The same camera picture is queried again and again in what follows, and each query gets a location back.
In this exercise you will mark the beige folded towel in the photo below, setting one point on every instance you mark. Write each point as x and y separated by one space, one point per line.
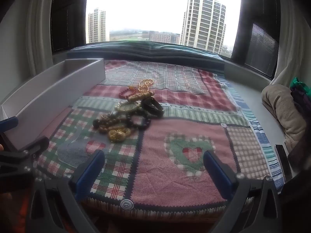
279 106

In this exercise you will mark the gold patterned bangle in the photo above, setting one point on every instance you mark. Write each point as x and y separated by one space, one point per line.
126 108

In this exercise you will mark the green and purple bag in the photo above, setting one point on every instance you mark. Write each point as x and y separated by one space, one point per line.
297 82

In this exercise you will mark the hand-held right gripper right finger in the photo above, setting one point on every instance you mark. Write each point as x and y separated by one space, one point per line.
218 174

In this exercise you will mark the white curtain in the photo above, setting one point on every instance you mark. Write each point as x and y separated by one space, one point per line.
40 21
295 36

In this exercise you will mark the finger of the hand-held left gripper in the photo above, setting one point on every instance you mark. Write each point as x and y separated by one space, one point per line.
8 124
34 146

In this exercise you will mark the long white cardboard box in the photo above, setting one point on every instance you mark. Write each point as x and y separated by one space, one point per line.
48 87

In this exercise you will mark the glass window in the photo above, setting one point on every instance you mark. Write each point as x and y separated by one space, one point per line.
158 12

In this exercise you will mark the dark purple clothing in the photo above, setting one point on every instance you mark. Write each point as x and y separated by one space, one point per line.
302 106

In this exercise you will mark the dark window screen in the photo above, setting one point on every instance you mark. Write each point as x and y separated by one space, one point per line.
257 36
69 17

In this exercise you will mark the patchwork plaid blanket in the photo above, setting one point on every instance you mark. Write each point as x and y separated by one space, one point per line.
170 136

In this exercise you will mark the black flat device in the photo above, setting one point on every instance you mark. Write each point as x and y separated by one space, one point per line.
282 159

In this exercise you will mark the black bangle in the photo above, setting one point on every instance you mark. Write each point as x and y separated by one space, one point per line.
155 108

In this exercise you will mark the teal striped cushion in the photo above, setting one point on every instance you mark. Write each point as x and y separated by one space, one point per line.
155 49

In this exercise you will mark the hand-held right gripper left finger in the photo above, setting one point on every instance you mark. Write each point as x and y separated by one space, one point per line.
89 173

